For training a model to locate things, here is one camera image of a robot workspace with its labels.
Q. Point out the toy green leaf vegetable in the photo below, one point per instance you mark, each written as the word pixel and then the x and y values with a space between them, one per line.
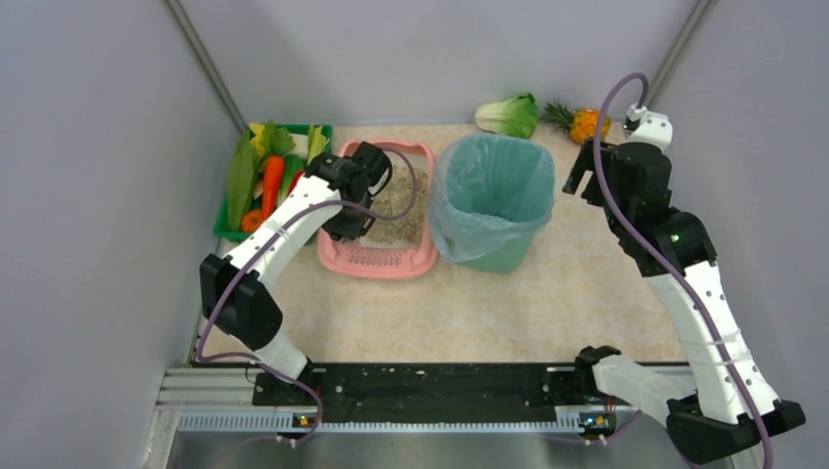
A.
pixel 240 182

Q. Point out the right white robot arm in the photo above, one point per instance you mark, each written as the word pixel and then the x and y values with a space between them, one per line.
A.
pixel 730 407

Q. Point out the toy carrot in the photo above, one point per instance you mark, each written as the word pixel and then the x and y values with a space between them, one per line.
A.
pixel 272 181

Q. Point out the toy celery stalk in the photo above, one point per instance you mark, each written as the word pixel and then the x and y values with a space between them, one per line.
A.
pixel 317 142

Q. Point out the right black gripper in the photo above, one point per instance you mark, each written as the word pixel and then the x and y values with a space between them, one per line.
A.
pixel 589 172

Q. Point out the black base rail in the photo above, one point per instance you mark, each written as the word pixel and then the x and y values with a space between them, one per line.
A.
pixel 433 393

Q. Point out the toy pineapple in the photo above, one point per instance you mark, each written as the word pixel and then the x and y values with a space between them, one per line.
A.
pixel 577 124

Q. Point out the toy orange tomato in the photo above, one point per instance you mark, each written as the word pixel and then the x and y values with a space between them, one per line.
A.
pixel 252 221

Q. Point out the toy bok choy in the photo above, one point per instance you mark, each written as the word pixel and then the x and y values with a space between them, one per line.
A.
pixel 516 117

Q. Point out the green vegetable basket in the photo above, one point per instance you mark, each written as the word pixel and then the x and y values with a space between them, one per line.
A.
pixel 280 140

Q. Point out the toy red chili pepper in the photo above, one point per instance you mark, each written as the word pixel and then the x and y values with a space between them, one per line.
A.
pixel 294 181

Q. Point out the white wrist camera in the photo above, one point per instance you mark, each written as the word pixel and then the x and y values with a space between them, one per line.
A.
pixel 382 182
pixel 645 126

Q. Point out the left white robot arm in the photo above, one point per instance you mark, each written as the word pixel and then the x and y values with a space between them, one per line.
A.
pixel 334 195

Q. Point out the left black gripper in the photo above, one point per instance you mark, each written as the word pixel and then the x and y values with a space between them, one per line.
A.
pixel 350 220

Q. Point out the toy yellow corn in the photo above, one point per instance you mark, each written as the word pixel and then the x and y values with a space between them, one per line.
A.
pixel 256 139

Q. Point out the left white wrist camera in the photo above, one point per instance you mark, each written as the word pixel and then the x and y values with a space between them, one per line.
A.
pixel 382 182

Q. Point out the pink litter box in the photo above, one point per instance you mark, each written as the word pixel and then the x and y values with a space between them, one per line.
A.
pixel 364 259

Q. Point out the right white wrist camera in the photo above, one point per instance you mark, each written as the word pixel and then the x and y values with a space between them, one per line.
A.
pixel 645 126

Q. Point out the toy white scallion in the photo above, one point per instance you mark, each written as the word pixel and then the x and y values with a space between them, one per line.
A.
pixel 293 164

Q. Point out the green trash bin with bag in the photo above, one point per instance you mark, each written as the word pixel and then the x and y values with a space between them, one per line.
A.
pixel 490 196

